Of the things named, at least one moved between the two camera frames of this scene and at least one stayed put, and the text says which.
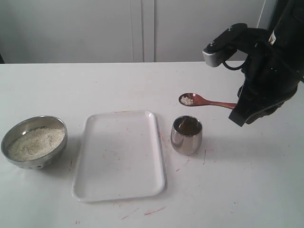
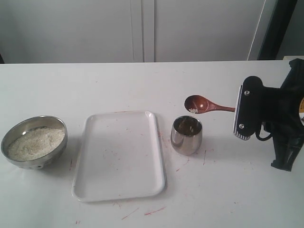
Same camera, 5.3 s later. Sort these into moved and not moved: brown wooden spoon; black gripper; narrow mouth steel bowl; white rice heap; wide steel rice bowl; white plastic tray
Moved: black gripper; brown wooden spoon
Not moved: narrow mouth steel bowl; wide steel rice bowl; white rice heap; white plastic tray
